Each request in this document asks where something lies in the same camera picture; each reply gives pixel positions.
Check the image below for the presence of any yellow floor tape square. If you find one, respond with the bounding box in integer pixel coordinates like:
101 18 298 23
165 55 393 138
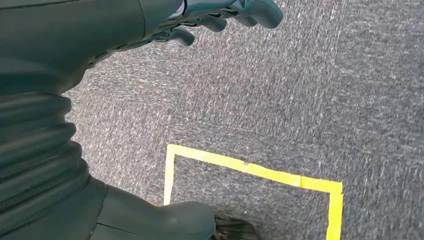
163 143 344 240

